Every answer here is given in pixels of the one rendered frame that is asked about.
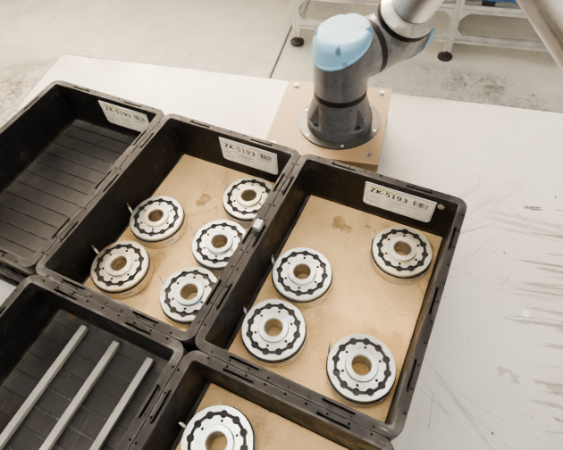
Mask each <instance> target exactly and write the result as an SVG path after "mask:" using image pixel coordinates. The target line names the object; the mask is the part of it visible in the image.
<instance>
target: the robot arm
mask: <svg viewBox="0 0 563 450"><path fill-rule="evenodd" d="M443 1H444V0H381V2H380V3H379V5H378V7H377V8H376V10H375V11H374V12H372V13H371V14H369V15H367V16H365V17H364V16H362V15H359V14H355V13H348V14H347V15H343V14H339V15H336V16H333V17H331V18H330V19H328V20H326V21H324V22H323V23H322V24H321V25H320V26H319V27H318V28H317V30H316V31H315V34H314V37H313V47H312V60H313V79H314V95H313V98H312V100H311V103H310V105H309V108H308V111H307V126H308V128H309V130H310V131H311V132H312V133H313V134H314V135H315V136H316V137H318V138H320V139H322V140H325V141H329V142H334V143H343V142H349V141H353V140H356V139H358V138H361V137H362V136H364V135H365V133H366V132H367V131H368V130H369V129H370V128H371V126H372V118H373V113H372V109H371V106H370V103H369V100H368V97H367V94H366V92H367V82H368V79H369V78H371V77H373V76H374V75H376V74H378V73H380V72H382V71H385V70H387V69H389V68H390V67H392V66H394V65H396V64H398V63H401V62H403V61H405V60H407V59H410V58H412V57H414V56H416V55H418V54H419V53H420V52H422V51H423V50H424V49H426V48H427V47H428V45H429V44H430V43H431V41H432V39H433V35H434V31H435V29H434V28H433V26H434V25H435V19H436V14H435V12H436V11H437V9H438V8H439V7H440V5H441V4H442V2H443ZM516 1H517V3H518V5H519V6H520V8H521V9H522V11H523V13H524V14H525V16H526V18H527V19H528V20H529V21H530V23H531V24H532V26H533V27H534V29H535V31H536V33H537V34H538V36H539V37H540V39H541V40H542V42H543V43H544V44H545V46H546V47H547V49H548V51H549V52H550V54H551V56H552V57H553V59H554V60H555V62H556V63H557V65H558V66H559V68H560V69H561V71H562V72H563V0H516Z"/></svg>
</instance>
